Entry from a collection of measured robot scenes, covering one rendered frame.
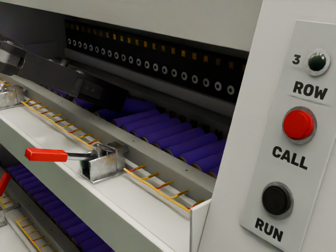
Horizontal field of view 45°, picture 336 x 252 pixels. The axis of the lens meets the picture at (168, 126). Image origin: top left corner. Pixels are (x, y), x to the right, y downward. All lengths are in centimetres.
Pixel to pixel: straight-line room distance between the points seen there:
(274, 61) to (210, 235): 12
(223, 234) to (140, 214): 10
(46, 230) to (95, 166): 25
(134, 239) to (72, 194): 11
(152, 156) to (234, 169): 14
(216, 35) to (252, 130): 8
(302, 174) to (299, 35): 7
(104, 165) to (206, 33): 17
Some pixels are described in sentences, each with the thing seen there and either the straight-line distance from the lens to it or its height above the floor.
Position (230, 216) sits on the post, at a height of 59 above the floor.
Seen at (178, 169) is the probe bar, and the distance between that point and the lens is 36.
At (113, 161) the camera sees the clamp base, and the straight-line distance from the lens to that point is 40.
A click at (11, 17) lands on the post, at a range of 81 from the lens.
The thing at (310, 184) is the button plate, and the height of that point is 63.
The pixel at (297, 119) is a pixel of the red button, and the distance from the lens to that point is 22.
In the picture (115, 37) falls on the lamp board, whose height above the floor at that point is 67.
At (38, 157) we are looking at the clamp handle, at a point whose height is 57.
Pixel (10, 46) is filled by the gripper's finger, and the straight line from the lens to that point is 38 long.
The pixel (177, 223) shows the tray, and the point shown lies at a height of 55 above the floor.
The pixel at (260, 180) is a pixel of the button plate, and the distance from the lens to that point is 24.
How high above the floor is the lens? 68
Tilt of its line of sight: 11 degrees down
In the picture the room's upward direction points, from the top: 13 degrees clockwise
